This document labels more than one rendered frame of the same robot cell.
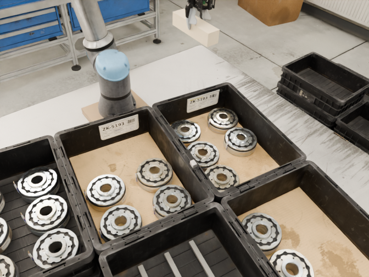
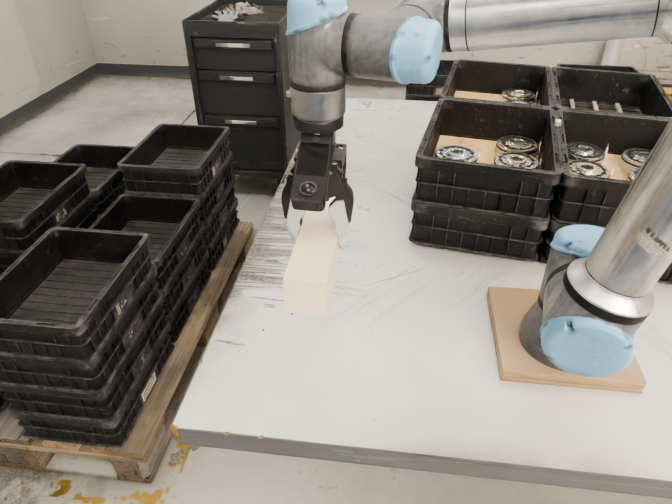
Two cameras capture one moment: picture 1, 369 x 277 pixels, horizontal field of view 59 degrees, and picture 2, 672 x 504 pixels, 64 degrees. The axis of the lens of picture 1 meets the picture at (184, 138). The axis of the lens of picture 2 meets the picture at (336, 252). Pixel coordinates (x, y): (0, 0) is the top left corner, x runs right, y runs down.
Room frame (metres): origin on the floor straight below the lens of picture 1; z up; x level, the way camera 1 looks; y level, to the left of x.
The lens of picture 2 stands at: (1.79, 0.51, 1.41)
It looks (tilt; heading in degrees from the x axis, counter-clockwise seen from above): 35 degrees down; 227
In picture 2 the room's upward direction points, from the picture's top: straight up
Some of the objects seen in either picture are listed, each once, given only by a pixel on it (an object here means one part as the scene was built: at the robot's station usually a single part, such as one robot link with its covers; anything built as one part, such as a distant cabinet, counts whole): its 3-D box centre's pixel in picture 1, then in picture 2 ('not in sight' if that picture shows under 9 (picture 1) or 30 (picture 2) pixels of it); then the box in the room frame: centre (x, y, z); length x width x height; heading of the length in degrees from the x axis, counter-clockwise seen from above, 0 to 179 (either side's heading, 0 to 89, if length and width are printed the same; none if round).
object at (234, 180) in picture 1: (221, 178); (517, 144); (0.58, -0.11, 0.86); 0.10 x 0.10 x 0.01
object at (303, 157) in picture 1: (223, 132); (490, 135); (0.71, -0.12, 0.92); 0.40 x 0.30 x 0.02; 31
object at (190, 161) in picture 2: not in sight; (186, 196); (0.95, -1.28, 0.37); 0.40 x 0.30 x 0.45; 40
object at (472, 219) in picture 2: not in sight; (480, 194); (0.71, -0.12, 0.76); 0.40 x 0.30 x 0.12; 31
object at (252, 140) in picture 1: (240, 138); (456, 154); (0.74, -0.18, 0.86); 0.10 x 0.10 x 0.01
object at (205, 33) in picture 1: (194, 27); (318, 249); (1.34, -0.02, 0.93); 0.24 x 0.06 x 0.06; 40
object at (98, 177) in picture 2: not in sight; (96, 202); (1.20, -1.59, 0.31); 0.40 x 0.30 x 0.34; 40
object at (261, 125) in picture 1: (221, 144); (487, 155); (0.71, -0.12, 0.87); 0.40 x 0.30 x 0.11; 31
